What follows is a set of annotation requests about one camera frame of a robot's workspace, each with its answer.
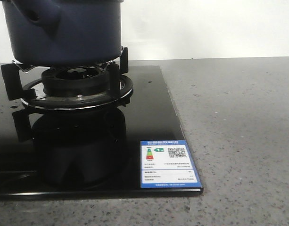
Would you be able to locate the black pot support grate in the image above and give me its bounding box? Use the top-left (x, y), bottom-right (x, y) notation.
top-left (1, 47), bottom-right (133, 111)

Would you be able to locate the dark blue cooking pot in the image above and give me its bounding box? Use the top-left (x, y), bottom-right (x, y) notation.
top-left (2, 0), bottom-right (121, 66)

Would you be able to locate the blue energy label sticker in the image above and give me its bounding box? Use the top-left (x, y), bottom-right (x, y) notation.
top-left (140, 140), bottom-right (203, 191)

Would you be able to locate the black round gas burner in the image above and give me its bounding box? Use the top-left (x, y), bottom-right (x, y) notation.
top-left (41, 68), bottom-right (109, 97)

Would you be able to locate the black glass gas stove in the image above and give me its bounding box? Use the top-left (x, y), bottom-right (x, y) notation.
top-left (0, 66), bottom-right (204, 201)

